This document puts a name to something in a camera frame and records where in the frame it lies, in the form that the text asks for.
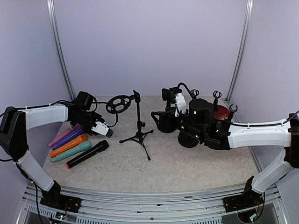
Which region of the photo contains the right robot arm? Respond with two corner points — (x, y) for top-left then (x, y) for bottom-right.
(151, 98), (299, 212)

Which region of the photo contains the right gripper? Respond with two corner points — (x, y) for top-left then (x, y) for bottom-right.
(151, 106), (205, 141)

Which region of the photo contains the purple microphone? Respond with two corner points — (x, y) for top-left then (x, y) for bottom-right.
(51, 126), (84, 150)

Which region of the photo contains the right aluminium frame post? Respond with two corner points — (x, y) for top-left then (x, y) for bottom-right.
(225, 0), (254, 102)

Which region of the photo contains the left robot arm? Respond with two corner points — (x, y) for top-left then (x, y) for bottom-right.
(0, 91), (114, 213)

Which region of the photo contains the pink microphone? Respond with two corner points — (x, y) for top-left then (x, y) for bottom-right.
(48, 124), (80, 147)

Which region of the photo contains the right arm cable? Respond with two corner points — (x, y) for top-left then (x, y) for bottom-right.
(177, 82), (299, 129)

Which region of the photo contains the black microphone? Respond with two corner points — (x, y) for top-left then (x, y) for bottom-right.
(66, 140), (109, 169)

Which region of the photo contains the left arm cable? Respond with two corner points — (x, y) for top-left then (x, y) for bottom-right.
(0, 99), (119, 161)

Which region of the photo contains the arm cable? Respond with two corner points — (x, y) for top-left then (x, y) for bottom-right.
(177, 82), (299, 129)
(0, 99), (119, 161)

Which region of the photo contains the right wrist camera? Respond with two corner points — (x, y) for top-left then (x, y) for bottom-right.
(170, 87), (187, 117)

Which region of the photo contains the orange microphone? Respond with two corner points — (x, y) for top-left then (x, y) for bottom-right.
(50, 134), (88, 158)

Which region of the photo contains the front aluminium rail base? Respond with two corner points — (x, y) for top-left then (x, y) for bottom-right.
(13, 184), (291, 224)

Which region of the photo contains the aluminium frame post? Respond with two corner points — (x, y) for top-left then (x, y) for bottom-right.
(225, 0), (254, 102)
(46, 0), (75, 100)

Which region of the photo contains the black tripod mic stand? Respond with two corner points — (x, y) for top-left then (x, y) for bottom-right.
(106, 90), (154, 161)

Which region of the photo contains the teal microphone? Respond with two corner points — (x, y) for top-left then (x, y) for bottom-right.
(50, 141), (91, 163)

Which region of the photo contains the tall round stand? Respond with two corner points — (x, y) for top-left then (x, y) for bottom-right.
(162, 88), (174, 111)

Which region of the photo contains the left aluminium frame post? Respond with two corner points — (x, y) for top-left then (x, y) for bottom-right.
(46, 0), (75, 100)

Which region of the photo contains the red floral plate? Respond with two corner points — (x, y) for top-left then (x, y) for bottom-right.
(214, 105), (233, 121)

